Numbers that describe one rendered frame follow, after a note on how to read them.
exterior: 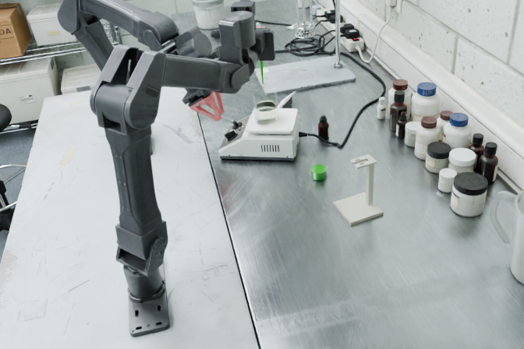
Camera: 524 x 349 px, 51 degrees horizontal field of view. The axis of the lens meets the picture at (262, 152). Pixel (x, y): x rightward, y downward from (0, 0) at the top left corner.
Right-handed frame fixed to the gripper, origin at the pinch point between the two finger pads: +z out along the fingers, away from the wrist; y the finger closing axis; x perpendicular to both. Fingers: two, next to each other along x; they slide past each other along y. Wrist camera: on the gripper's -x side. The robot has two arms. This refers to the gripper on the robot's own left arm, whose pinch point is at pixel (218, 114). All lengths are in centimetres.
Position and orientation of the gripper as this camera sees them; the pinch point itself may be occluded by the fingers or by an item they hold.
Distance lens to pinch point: 139.6
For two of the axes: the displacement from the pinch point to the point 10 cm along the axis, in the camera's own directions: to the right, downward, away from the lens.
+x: -8.0, 3.9, 4.5
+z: 5.7, 7.4, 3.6
